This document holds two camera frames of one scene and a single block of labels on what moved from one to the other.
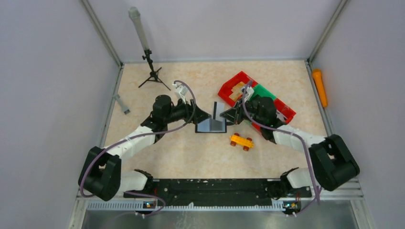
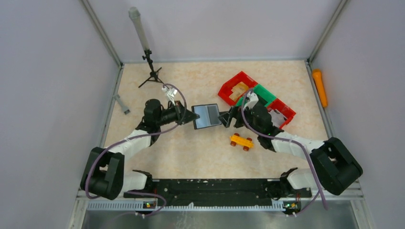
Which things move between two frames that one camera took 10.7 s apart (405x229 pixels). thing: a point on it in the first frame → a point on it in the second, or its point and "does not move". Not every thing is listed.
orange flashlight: x=317 y=75 does not move
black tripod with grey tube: x=134 y=13 does not move
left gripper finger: x=199 y=115 → x=189 y=116
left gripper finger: x=195 y=110 → x=180 y=111
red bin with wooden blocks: x=233 y=89 does not move
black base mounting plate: x=218 y=193 does not move
